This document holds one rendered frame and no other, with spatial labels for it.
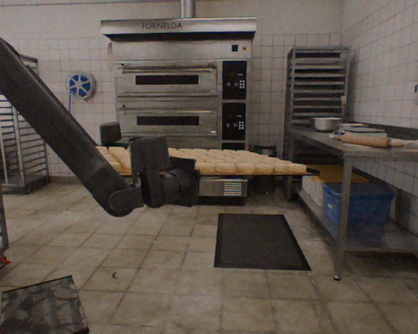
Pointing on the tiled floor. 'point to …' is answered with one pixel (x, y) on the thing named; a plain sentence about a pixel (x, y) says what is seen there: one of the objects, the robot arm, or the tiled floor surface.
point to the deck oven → (186, 88)
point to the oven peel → (110, 56)
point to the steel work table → (370, 234)
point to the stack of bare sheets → (43, 309)
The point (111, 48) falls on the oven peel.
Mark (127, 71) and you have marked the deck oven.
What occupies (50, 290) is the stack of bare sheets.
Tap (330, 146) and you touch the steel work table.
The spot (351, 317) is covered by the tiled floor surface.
